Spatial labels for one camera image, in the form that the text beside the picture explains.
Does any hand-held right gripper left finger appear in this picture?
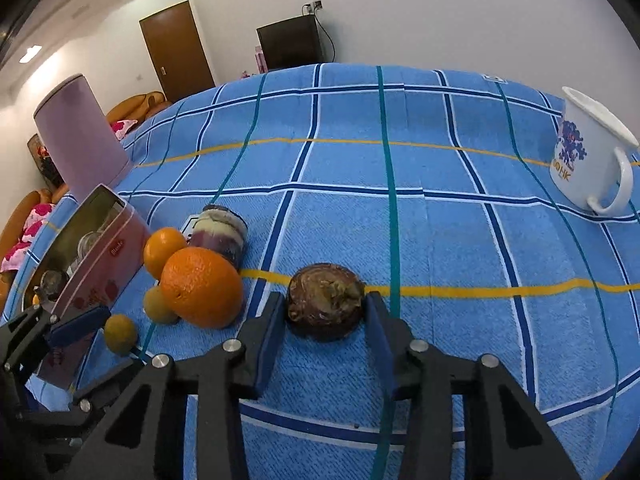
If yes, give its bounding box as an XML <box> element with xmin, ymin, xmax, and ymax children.
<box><xmin>52</xmin><ymin>291</ymin><xmax>287</xmax><ymax>480</ymax></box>

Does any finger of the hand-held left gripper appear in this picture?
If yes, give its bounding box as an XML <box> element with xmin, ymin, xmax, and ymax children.
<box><xmin>20</xmin><ymin>359</ymin><xmax>145</xmax><ymax>443</ymax></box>
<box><xmin>0</xmin><ymin>305</ymin><xmax>112</xmax><ymax>376</ymax></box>

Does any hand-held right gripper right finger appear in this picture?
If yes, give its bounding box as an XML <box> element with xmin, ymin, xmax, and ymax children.
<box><xmin>365</xmin><ymin>291</ymin><xmax>583</xmax><ymax>480</ymax></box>

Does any small yellow-green longan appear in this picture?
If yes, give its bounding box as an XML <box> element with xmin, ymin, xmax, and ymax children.
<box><xmin>143</xmin><ymin>285</ymin><xmax>181</xmax><ymax>324</ymax></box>
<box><xmin>104</xmin><ymin>314</ymin><xmax>137</xmax><ymax>356</ymax></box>

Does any pink metal tin box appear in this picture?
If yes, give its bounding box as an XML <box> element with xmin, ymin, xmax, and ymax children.
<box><xmin>2</xmin><ymin>184</ymin><xmax>152</xmax><ymax>391</ymax></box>

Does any large orange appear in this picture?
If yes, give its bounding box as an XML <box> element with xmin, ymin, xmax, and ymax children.
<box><xmin>160</xmin><ymin>247</ymin><xmax>244</xmax><ymax>329</ymax></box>

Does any small orange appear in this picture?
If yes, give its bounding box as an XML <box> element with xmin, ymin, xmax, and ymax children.
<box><xmin>143</xmin><ymin>227</ymin><xmax>188</xmax><ymax>281</ymax></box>

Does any small purple white taro piece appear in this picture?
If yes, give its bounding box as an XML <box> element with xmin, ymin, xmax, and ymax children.
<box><xmin>187</xmin><ymin>204</ymin><xmax>249</xmax><ymax>271</ymax></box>

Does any pink floral cushion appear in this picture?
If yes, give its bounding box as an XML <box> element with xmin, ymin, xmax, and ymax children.
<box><xmin>2</xmin><ymin>202</ymin><xmax>53</xmax><ymax>271</ymax></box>

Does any blue plaid blanket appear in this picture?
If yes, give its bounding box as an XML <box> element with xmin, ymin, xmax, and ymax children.
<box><xmin>0</xmin><ymin>62</ymin><xmax>640</xmax><ymax>480</ymax></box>

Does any orange leather sofa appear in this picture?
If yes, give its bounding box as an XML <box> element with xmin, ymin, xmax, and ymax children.
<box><xmin>0</xmin><ymin>187</ymin><xmax>68</xmax><ymax>311</ymax></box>

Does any black rack with clutter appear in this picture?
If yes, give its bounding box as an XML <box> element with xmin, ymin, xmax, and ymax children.
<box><xmin>27</xmin><ymin>133</ymin><xmax>66</xmax><ymax>191</ymax></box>

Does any pink kettle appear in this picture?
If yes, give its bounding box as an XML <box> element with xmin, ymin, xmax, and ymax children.
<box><xmin>33</xmin><ymin>74</ymin><xmax>135</xmax><ymax>201</ymax></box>

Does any orange leather armchair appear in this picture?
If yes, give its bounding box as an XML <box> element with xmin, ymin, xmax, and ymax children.
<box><xmin>105</xmin><ymin>91</ymin><xmax>173</xmax><ymax>128</ymax></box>

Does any white mug with blue print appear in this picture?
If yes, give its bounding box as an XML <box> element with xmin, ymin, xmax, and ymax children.
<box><xmin>549</xmin><ymin>86</ymin><xmax>640</xmax><ymax>216</ymax></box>

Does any brown wooden door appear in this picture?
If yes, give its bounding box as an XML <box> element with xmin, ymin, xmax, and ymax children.
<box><xmin>139</xmin><ymin>1</ymin><xmax>217</xmax><ymax>103</ymax></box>

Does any black television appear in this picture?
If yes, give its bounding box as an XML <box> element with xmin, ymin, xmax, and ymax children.
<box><xmin>256</xmin><ymin>15</ymin><xmax>322</xmax><ymax>72</ymax></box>

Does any black power cable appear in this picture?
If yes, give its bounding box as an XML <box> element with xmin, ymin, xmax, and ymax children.
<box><xmin>302</xmin><ymin>4</ymin><xmax>337</xmax><ymax>63</ymax></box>

